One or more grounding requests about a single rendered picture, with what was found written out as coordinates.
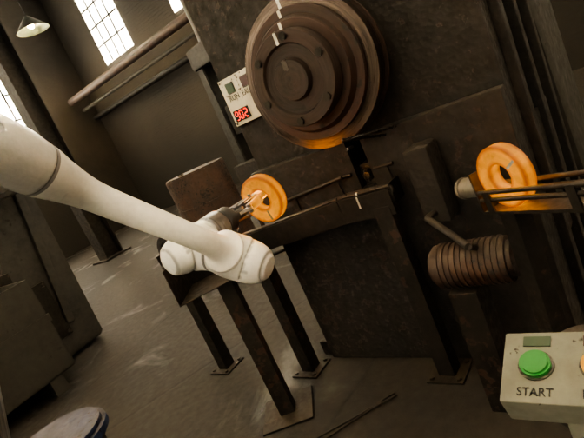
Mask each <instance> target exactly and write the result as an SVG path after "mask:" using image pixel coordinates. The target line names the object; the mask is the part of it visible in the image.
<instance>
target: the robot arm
mask: <svg viewBox="0 0 584 438"><path fill-rule="evenodd" d="M6 190H11V191H14V192H17V193H20V194H23V195H26V196H31V197H35V198H40V199H44V200H49V201H52V202H59V203H63V204H67V205H69V206H73V207H76V208H79V209H83V210H86V211H89V212H91V213H94V214H96V215H99V216H102V217H105V218H108V219H110V220H112V221H115V222H119V223H121V224H124V225H126V226H129V227H131V228H134V229H138V230H141V231H143V232H146V233H148V234H151V235H153V236H157V237H160V238H162V239H165V240H168V241H167V242H166V243H165V244H164V245H163V247H162V248H161V250H160V258H161V262H162V264H163V266H164V268H166V269H167V270H168V271H169V272H170V274H172V275H184V274H188V273H190V272H192V271H193V270H194V271H199V270H207V271H211V272H213V273H214V274H216V275H219V276H220V277H223V278H226V279H229V280H232V281H236V282H242V283H247V284H253V283H260V282H264V281H265V280H266V279H268V278H269V276H270V275H271V273H272V271H273V268H274V265H275V258H274V256H273V253H272V251H271V250H270V249H269V248H268V247H267V246H266V245H264V244H263V243H261V242H258V241H257V240H254V239H252V238H251V237H250V236H245V235H242V234H239V233H236V232H234V231H235V230H236V229H237V228H238V226H239V220H241V219H242V218H244V216H245V215H246V214H248V213H249V212H250V213H253V212H254V211H255V209H256V208H257V207H258V206H259V205H260V204H261V203H262V202H263V198H265V197H266V196H267V195H266V194H265V193H264V192H262V191H260V190H257V191H256V192H255V193H253V194H252V195H251V194H247V196H248V197H247V198H243V199H242V200H241V201H240V202H238V203H236V204H235V205H233V206H232V207H230V208H228V207H221V208H219V210H217V211H212V212H209V213H208V214H207V215H206V216H204V217H203V218H201V219H199V220H198V221H197V222H189V221H187V220H185V219H182V218H181V217H179V216H175V215H173V214H170V213H169V212H167V211H165V210H162V209H159V208H157V207H155V206H153V205H150V204H148V203H146V202H143V201H141V200H139V199H136V198H135V197H133V196H129V195H127V194H125V193H123V192H121V191H119V190H117V189H113V188H111V187H110V186H108V185H106V184H104V183H102V182H100V181H98V180H97V179H96V178H94V177H93V176H91V175H89V174H88V173H87V172H85V171H84V170H83V169H81V168H80V167H79V166H78V165H76V164H75V163H74V162H72V161H71V160H70V159H69V158H68V157H67V156H66V155H65V154H64V153H63V152H62V151H61V150H60V149H58V148H57V147H55V146H54V145H52V144H51V143H49V142H48V141H46V140H45V139H43V138H42V137H41V136H39V135H38V134H37V133H36V132H35V131H33V130H32V129H29V128H27V127H26V126H24V125H22V124H21V123H18V122H17V121H15V120H13V119H11V118H9V117H7V116H5V115H3V114H0V194H2V193H4V192H6ZM0 438H10V430H9V425H8V422H7V417H6V413H5V408H4V404H3V397H2V392H1V388H0Z"/></svg>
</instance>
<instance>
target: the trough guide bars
mask: <svg viewBox="0 0 584 438"><path fill-rule="evenodd" d="M572 176H584V169H582V170H574V171H567V172H560V173H553V174H546V175H538V176H537V181H540V180H548V179H556V178H564V177H572ZM578 187H584V179H579V180H570V181H561V182H545V183H537V185H531V186H522V187H513V188H505V189H487V190H478V191H477V192H476V194H477V195H478V196H482V197H483V198H481V199H480V202H484V203H486V205H487V208H488V212H489V214H490V215H496V213H495V211H496V208H495V206H494V202H507V201H522V200H537V199H551V198H566V197H568V199H569V201H570V203H571V205H572V208H573V210H574V213H584V210H583V209H584V206H583V203H582V201H581V196H584V190H577V188H578ZM547 189H565V190H566V192H554V193H543V194H531V195H519V196H497V197H491V196H490V195H494V194H505V193H515V192H526V191H536V190H547Z"/></svg>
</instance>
